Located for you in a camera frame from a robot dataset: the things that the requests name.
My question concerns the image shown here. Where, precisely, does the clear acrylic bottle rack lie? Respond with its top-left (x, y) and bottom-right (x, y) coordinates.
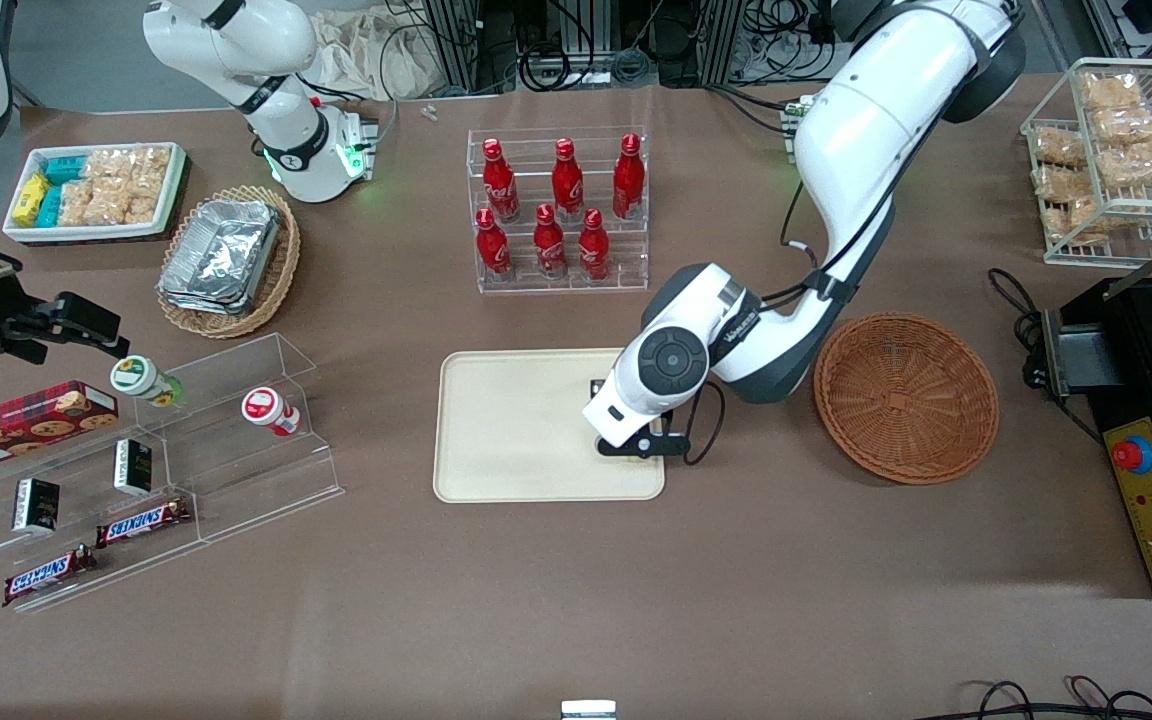
top-left (465, 126), bottom-right (650, 295)

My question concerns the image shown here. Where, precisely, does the snickers bar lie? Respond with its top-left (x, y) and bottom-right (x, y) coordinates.
top-left (95, 497), bottom-right (193, 549)
top-left (2, 544), bottom-right (98, 608)

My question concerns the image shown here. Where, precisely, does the black cable bundle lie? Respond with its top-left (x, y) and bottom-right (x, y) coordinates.
top-left (519, 0), bottom-right (659, 93)

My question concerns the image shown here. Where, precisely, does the black machine cable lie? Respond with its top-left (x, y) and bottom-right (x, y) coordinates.
top-left (987, 267), bottom-right (1107, 446)

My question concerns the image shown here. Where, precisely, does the stack of foil trays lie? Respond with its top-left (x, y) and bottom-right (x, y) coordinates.
top-left (157, 198), bottom-right (284, 317)

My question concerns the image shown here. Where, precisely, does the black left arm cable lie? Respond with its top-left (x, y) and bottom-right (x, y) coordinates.
top-left (680, 178), bottom-right (899, 468)

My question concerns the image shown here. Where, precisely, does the beige cloth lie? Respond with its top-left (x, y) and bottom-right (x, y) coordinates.
top-left (311, 8), bottom-right (442, 102)

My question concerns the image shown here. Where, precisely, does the white rectangular snack tray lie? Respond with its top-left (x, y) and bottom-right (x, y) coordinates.
top-left (2, 141), bottom-right (188, 245)

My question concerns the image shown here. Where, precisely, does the brown wicker basket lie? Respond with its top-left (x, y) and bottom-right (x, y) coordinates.
top-left (813, 312), bottom-right (1001, 487)

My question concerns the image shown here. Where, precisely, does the aluminium frame post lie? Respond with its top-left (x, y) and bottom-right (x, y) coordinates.
top-left (424, 0), bottom-right (483, 97)

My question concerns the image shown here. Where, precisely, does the clear bag of rice crackers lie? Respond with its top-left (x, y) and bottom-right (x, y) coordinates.
top-left (84, 147), bottom-right (173, 183)
top-left (56, 179), bottom-right (99, 228)
top-left (91, 176), bottom-right (169, 227)

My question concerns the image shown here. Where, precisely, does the red cola bottle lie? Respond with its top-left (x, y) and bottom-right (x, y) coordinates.
top-left (481, 138), bottom-right (521, 224)
top-left (611, 133), bottom-right (647, 222)
top-left (577, 208), bottom-right (612, 282)
top-left (550, 138), bottom-right (586, 224)
top-left (533, 204), bottom-right (570, 280)
top-left (475, 207), bottom-right (514, 282)

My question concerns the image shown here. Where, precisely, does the beige plastic tray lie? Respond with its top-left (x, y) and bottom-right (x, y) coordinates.
top-left (432, 346), bottom-right (667, 504)

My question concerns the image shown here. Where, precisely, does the black arm base cable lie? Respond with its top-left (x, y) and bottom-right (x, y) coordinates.
top-left (704, 82), bottom-right (809, 137)

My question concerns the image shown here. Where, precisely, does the grey metal box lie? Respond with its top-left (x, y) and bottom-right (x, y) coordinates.
top-left (1040, 307), bottom-right (1124, 398)

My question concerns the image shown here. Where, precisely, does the yellow snack packet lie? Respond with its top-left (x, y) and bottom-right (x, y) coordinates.
top-left (12, 172), bottom-right (51, 227)

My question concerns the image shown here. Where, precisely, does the black floor cable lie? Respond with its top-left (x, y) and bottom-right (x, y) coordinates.
top-left (936, 676), bottom-right (1152, 720)

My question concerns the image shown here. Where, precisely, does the light wicker basket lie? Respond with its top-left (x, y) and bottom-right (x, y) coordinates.
top-left (155, 184), bottom-right (303, 340)

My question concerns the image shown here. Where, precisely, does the bag of fried snacks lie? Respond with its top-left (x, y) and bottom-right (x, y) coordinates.
top-left (1095, 140), bottom-right (1152, 190)
top-left (1032, 127), bottom-right (1088, 167)
top-left (1040, 197), bottom-right (1108, 247)
top-left (1080, 72), bottom-right (1145, 112)
top-left (1090, 107), bottom-right (1152, 147)
top-left (1032, 165), bottom-right (1098, 202)

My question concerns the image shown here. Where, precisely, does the clear acrylic step shelf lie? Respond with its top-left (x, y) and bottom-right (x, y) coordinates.
top-left (0, 332), bottom-right (346, 614)

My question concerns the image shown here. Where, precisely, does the red capped yogurt bottle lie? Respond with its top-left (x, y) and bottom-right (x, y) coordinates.
top-left (241, 386), bottom-right (303, 438)

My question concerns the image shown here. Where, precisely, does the white wire rack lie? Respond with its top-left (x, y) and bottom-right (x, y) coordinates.
top-left (1020, 57), bottom-right (1152, 267)

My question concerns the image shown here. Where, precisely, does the green capped yogurt bottle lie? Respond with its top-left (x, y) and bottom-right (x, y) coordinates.
top-left (110, 355), bottom-right (184, 408)

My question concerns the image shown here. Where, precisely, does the black machine housing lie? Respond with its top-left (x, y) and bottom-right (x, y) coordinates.
top-left (1060, 225), bottom-right (1152, 600)

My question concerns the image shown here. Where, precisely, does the small black box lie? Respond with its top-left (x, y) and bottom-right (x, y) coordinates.
top-left (113, 438), bottom-right (154, 498)
top-left (11, 477), bottom-right (62, 534)

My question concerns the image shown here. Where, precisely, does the red cookie box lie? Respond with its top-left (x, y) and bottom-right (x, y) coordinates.
top-left (0, 379), bottom-right (120, 477)

